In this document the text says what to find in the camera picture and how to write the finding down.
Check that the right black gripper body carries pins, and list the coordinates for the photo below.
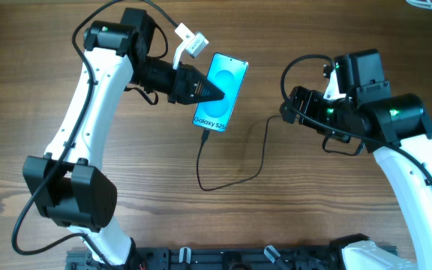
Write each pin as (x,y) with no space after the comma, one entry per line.
(332,112)

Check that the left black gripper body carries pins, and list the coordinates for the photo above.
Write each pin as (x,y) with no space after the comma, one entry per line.
(181,79)

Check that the turquoise screen Galaxy smartphone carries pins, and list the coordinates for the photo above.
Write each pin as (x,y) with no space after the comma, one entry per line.
(228,74)

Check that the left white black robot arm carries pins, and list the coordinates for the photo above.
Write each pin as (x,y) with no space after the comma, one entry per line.
(67,184)

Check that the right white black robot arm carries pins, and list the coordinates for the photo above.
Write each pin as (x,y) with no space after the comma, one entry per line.
(396,130)

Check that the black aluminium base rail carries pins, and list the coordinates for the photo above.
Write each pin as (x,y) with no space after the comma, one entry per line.
(298,258)

